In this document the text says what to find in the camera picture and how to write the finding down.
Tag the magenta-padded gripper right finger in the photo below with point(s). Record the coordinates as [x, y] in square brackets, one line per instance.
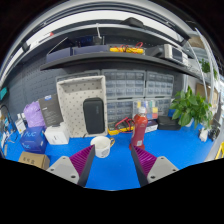
[161, 168]

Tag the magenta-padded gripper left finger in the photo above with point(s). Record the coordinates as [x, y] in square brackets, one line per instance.
[65, 168]

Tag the red drink bottle white cap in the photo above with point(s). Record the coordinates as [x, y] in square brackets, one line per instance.
[139, 128]

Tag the brown cardboard box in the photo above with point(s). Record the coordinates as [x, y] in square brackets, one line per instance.
[33, 160]

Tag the white box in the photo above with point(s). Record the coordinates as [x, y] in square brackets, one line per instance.
[56, 134]

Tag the white mug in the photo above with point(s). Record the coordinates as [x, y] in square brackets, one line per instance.
[101, 147]

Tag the blue printed box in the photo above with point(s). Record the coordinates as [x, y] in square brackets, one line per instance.
[33, 140]

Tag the dark printed flat box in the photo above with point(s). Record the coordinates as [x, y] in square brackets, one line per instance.
[152, 126]

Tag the black zip case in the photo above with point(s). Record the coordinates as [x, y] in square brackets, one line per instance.
[168, 123]

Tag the white plug adapter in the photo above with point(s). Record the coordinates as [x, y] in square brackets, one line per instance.
[204, 135]

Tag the black rectangular pouch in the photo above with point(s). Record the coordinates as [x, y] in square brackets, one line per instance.
[94, 116]

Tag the dark grey carton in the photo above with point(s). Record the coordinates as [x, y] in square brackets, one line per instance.
[50, 110]

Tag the yellow multimeter with red leads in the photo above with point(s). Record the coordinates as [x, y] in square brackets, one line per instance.
[115, 130]

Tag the small white carton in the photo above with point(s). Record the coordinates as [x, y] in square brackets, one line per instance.
[20, 126]

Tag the purple plastic bag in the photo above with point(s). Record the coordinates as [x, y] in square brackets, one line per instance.
[33, 115]

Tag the white pegboard tray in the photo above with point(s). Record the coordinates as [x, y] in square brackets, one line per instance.
[71, 106]

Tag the grey small-parts drawer cabinet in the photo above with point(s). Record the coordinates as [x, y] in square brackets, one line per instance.
[120, 110]
[123, 84]
[164, 106]
[160, 84]

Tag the clear organizer with colourful parts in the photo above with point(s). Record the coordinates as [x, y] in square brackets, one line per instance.
[151, 106]

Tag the green potted plant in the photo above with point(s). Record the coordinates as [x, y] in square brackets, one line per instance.
[190, 106]

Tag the small green shelf plant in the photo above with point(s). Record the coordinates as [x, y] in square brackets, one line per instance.
[206, 66]

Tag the black wall shelf unit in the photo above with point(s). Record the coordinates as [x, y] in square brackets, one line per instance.
[110, 58]

